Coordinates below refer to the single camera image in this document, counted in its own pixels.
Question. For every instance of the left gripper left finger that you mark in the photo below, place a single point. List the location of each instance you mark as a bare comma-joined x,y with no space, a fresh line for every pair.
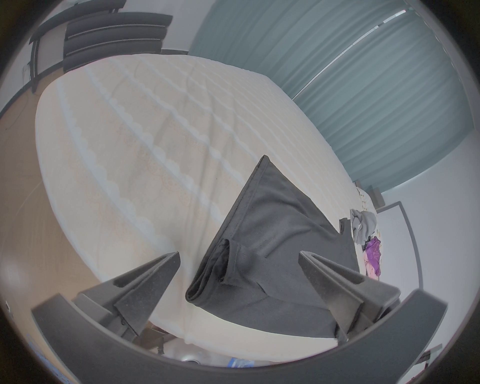
150,288

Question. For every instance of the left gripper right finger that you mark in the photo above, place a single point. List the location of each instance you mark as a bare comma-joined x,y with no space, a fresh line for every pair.
337,292

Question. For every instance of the black T-shirt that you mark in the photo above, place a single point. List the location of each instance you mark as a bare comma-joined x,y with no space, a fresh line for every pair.
270,243

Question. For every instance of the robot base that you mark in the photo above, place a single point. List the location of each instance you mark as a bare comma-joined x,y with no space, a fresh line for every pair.
195,348

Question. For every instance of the pink garment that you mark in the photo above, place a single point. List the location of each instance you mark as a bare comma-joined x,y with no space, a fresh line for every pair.
374,275

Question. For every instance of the purple garment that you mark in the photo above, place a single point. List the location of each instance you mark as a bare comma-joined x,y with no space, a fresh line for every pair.
373,255

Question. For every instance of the black patterned garment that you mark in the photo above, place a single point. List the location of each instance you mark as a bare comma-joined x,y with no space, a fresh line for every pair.
366,243

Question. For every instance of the grey garment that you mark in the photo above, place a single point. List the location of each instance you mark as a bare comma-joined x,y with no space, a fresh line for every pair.
363,225

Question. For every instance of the grey bedside table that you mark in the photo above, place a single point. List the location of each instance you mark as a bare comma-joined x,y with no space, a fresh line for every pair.
377,197

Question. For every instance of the blue-green curtain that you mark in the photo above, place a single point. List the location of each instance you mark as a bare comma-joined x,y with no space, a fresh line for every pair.
393,105
281,41

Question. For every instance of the black chest of drawers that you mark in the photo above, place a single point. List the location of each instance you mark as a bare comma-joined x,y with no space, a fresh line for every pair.
112,41

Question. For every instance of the black dressing table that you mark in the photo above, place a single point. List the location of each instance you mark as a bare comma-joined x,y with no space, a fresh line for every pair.
48,26

